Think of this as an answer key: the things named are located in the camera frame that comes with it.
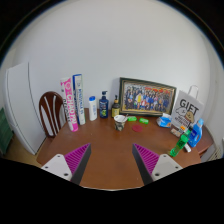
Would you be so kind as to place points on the red round coaster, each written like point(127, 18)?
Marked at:
point(137, 128)

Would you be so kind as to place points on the small snack packet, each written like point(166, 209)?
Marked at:
point(175, 132)

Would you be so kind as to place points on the green crate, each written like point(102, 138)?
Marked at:
point(6, 133)

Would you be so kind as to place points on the white refrigerator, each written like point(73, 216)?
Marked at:
point(20, 110)

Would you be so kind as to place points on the white lotion bottle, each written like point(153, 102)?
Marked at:
point(92, 108)

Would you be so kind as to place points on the blue detergent bottle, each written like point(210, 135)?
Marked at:
point(196, 133)

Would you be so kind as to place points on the dark wooden chair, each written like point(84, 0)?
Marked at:
point(52, 113)

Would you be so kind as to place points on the blue tissue pack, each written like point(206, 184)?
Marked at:
point(164, 120)

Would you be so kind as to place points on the green soap box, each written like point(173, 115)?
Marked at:
point(143, 120)
point(132, 118)

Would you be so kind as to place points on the green soap box right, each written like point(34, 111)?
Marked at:
point(143, 120)

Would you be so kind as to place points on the patterned cup with spoon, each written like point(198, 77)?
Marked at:
point(120, 122)

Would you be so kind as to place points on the pink white badminton tube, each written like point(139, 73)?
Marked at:
point(68, 101)

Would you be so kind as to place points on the framed group photo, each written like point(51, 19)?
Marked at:
point(139, 97)

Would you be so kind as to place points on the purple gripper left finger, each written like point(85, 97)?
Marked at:
point(71, 166)

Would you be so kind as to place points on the white gift paper bag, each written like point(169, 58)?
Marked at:
point(187, 109)

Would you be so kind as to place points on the green water bottle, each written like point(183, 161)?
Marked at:
point(180, 144)

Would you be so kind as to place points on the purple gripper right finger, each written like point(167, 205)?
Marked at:
point(152, 166)

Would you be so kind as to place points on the dark blue pump bottle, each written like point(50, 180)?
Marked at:
point(103, 105)

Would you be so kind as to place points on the blue white badminton tube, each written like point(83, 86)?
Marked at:
point(78, 98)

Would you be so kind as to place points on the green soap box left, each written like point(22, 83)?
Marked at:
point(132, 118)

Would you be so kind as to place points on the amber pump bottle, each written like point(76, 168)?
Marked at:
point(115, 107)

